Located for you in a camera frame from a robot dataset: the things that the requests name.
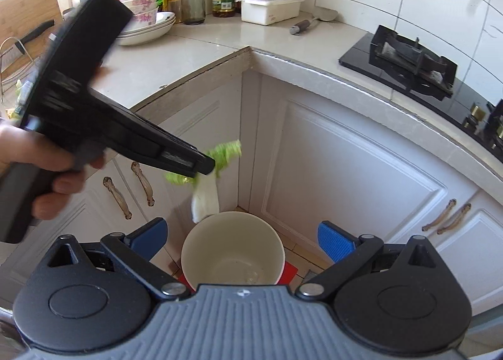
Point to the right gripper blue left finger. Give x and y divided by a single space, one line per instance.
131 254

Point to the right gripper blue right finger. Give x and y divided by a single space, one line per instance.
351 257

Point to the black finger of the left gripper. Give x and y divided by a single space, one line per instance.
150 145

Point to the green cabbage leaf scrap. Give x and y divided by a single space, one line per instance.
205 201

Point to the white round trash bin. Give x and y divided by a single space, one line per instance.
233 248

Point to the person's left hand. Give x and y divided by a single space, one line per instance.
42 166

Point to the white stacked plates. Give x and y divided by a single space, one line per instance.
164 22

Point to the wooden cutting board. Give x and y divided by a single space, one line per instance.
18 17

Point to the white floral bowl stack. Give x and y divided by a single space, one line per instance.
144 12

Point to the yellow lid jar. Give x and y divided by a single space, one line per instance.
173 6

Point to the white plastic lidded box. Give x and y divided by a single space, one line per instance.
268 12

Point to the black gas stove top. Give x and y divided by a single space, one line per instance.
408 67

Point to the black handled kitchen knife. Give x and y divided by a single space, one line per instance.
18 50

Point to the bronze cabinet handle pair right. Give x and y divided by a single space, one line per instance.
449 218

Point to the metal spatula grey handle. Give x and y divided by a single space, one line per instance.
319 15

